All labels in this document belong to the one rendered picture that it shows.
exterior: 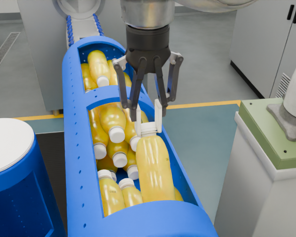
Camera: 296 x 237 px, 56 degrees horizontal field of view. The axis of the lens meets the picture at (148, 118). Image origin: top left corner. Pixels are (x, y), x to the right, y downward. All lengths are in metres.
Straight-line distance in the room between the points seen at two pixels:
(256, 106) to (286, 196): 0.32
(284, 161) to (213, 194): 1.25
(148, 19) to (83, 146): 0.32
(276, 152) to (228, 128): 1.81
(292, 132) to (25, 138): 0.85
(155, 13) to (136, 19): 0.03
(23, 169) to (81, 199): 0.42
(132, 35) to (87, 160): 0.28
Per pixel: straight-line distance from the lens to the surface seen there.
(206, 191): 2.13
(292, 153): 0.95
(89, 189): 0.56
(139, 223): 0.47
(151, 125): 0.60
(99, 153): 0.76
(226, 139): 2.58
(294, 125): 1.01
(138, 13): 0.46
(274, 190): 1.03
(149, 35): 0.47
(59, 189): 2.00
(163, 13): 0.46
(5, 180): 0.94
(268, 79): 3.01
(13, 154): 0.94
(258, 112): 1.06
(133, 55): 0.51
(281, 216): 1.18
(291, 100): 0.98
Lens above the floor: 1.63
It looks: 37 degrees down
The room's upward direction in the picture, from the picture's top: straight up
